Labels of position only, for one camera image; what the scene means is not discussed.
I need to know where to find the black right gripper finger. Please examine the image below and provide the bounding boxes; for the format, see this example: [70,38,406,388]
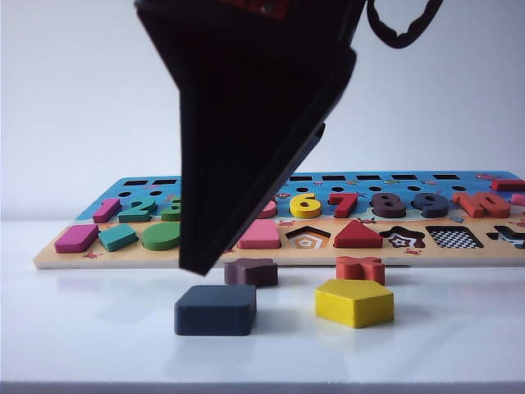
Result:
[137,7,357,277]

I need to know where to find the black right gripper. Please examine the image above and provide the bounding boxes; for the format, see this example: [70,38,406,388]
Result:
[134,0,368,151]

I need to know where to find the navy square block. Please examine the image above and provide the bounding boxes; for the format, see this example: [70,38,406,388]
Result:
[173,285,258,337]

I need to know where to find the red number seven piece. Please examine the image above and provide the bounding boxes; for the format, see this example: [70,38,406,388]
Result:
[329,192,362,219]

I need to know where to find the yellow number six piece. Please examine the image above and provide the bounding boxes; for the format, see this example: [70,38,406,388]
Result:
[289,192,323,219]

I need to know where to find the green number three piece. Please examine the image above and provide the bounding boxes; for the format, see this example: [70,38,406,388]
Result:
[160,198,184,222]

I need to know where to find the pink trapezoid block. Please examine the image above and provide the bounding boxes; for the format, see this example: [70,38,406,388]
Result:
[237,221,282,250]

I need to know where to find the dark purple number eight piece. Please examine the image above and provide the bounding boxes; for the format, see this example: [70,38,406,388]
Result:
[371,192,407,219]

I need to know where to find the red triangle block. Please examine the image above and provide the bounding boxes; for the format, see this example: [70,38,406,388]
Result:
[334,219,381,250]

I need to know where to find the green circle block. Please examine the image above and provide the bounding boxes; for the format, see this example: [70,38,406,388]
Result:
[142,221,181,251]

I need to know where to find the teal number two piece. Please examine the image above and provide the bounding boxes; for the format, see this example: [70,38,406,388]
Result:
[117,198,159,224]

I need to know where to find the dark purple star block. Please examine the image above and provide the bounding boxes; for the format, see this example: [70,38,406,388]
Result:
[224,258,279,287]

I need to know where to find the navy number nine piece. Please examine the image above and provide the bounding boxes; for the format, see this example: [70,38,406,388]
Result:
[412,192,450,218]

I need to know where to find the orange cross block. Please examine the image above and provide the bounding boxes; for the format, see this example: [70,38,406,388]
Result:
[335,256,386,286]

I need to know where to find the magenta number one piece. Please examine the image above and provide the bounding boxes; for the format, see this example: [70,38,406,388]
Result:
[92,198,122,225]

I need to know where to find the teal diamond block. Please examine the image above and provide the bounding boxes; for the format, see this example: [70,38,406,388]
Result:
[98,224,139,253]

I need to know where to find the ocean themed wooden puzzle board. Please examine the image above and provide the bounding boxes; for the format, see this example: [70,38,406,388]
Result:
[32,171,525,271]

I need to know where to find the orange number ten piece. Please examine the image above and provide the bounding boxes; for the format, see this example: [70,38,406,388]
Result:
[452,191,512,219]

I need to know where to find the yellow pentagon block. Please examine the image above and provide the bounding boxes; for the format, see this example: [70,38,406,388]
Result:
[314,278,395,329]

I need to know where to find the magenta rectangle block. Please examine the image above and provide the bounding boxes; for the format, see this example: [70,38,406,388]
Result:
[54,224,99,254]

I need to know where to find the red minus sign piece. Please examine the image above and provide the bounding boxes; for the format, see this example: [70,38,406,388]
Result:
[491,178,525,192]

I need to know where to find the black sleeved cable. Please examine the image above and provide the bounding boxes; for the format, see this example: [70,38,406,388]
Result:
[366,0,445,50]

